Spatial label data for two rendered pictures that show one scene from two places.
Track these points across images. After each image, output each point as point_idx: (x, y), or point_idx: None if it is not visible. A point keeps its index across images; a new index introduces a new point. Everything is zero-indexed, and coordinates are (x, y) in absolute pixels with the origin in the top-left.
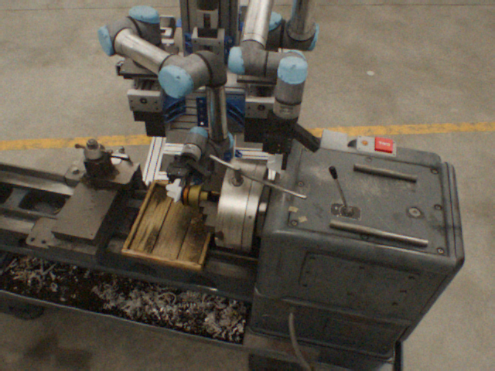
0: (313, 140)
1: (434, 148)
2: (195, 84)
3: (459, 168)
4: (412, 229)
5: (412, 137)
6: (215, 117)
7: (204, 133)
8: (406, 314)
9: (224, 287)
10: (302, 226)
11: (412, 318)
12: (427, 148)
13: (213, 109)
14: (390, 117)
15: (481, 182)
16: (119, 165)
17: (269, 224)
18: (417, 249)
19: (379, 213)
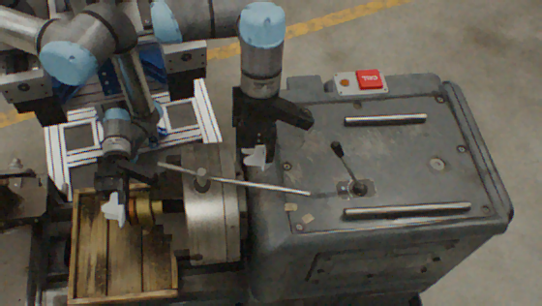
0: (304, 114)
1: (364, 36)
2: (99, 60)
3: (396, 51)
4: (443, 190)
5: (339, 28)
6: (134, 89)
7: (125, 114)
8: (433, 273)
9: (208, 296)
10: (310, 228)
11: (439, 275)
12: (357, 38)
13: (129, 80)
14: (309, 9)
15: (422, 62)
16: (22, 189)
17: (266, 237)
18: (458, 216)
19: (397, 179)
